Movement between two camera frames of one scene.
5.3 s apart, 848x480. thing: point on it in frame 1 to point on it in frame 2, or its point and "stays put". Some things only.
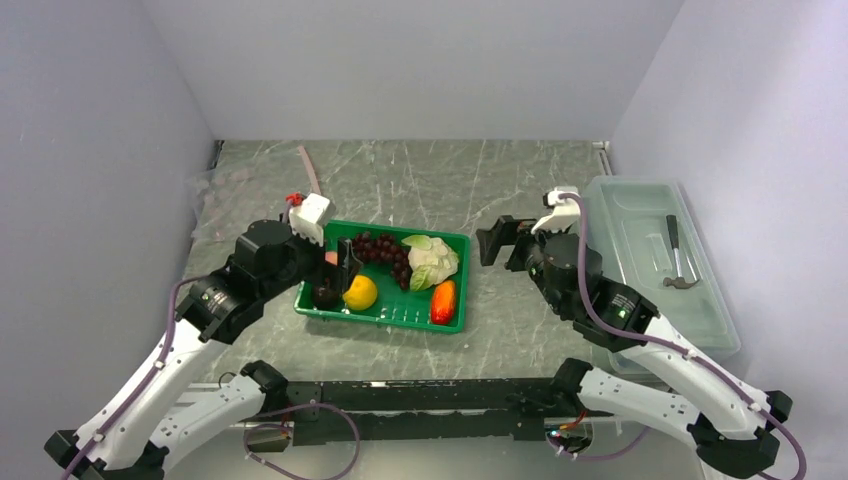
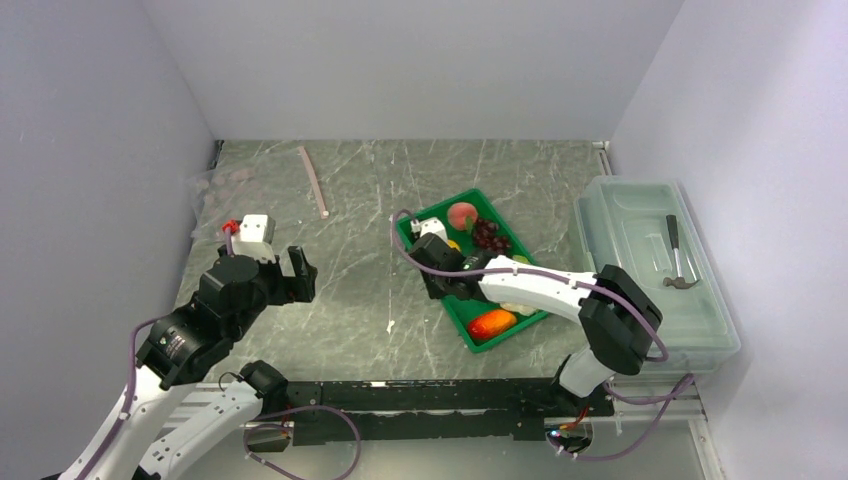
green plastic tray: x=409 y=278 to x=470 y=221
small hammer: x=679 y=282 stays put
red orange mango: x=443 y=302 to x=491 y=324
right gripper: x=506 y=227 to x=435 y=293
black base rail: x=417 y=410 stays put
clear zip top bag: x=229 y=200 stays put
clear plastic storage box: x=650 y=234 stays put
